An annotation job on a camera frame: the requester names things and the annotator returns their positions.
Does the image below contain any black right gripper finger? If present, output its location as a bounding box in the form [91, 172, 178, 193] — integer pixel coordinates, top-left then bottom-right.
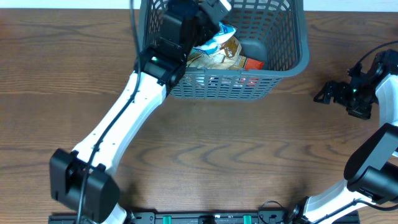
[322, 81, 339, 98]
[313, 92, 332, 104]

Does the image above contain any blue white snack bag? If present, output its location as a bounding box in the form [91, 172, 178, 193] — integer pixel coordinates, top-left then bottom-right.
[192, 22, 237, 55]

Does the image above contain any tan brown snack bag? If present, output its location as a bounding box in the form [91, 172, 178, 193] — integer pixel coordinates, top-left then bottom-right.
[187, 36, 247, 70]

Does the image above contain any orange pasta packet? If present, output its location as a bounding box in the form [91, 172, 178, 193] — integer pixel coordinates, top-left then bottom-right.
[239, 57, 265, 70]

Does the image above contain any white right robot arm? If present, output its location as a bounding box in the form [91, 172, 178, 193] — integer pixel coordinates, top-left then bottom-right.
[283, 47, 397, 224]

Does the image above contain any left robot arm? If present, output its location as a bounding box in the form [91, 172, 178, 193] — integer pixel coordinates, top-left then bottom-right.
[49, 1, 231, 223]

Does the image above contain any grey plastic basket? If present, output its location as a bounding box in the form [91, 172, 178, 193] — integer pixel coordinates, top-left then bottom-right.
[137, 0, 309, 100]

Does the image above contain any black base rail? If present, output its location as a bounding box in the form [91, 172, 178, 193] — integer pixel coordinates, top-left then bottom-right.
[48, 210, 361, 224]

